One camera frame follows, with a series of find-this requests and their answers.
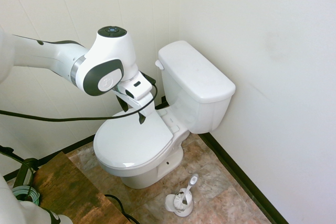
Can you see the brown wooden table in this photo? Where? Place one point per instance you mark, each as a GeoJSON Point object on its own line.
{"type": "Point", "coordinates": [65, 182]}

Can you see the white toilet tank lid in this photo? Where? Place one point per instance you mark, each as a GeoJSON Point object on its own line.
{"type": "Point", "coordinates": [194, 69]}

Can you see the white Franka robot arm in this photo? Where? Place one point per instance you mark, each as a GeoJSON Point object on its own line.
{"type": "Point", "coordinates": [39, 53]}

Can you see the black camera stand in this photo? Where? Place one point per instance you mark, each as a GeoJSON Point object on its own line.
{"type": "Point", "coordinates": [21, 166]}

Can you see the white toilet brush holder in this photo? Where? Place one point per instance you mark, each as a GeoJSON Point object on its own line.
{"type": "Point", "coordinates": [183, 212]}

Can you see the white toilet seat lid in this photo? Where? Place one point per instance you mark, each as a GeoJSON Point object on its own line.
{"type": "Point", "coordinates": [131, 142]}

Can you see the white toilet brush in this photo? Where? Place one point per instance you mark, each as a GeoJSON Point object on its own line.
{"type": "Point", "coordinates": [191, 184]}

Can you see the white flush lever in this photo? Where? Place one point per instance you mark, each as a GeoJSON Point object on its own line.
{"type": "Point", "coordinates": [159, 64]}

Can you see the white toilet tank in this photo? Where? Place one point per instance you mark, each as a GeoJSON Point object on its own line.
{"type": "Point", "coordinates": [202, 116]}

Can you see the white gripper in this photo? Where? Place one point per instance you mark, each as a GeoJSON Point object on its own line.
{"type": "Point", "coordinates": [137, 90]}

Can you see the white toilet bowl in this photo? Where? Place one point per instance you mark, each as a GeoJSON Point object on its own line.
{"type": "Point", "coordinates": [147, 178]}

